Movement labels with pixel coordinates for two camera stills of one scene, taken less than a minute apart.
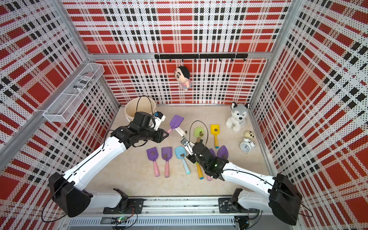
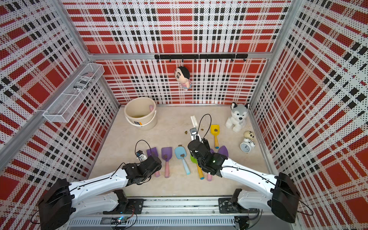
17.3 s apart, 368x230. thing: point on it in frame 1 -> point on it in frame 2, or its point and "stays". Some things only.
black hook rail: [195, 56] stays
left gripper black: [160, 133] -> [158, 168]
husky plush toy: [238, 113] stays
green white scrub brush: [180, 132] -> [194, 121]
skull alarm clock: [248, 142] stays
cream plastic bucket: [141, 104] stays
